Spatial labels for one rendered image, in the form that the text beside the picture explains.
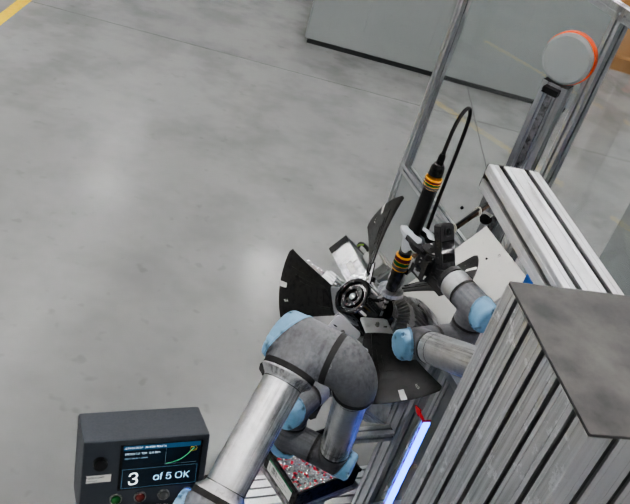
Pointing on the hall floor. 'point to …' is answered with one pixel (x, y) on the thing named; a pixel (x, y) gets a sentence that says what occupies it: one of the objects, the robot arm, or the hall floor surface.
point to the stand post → (374, 483)
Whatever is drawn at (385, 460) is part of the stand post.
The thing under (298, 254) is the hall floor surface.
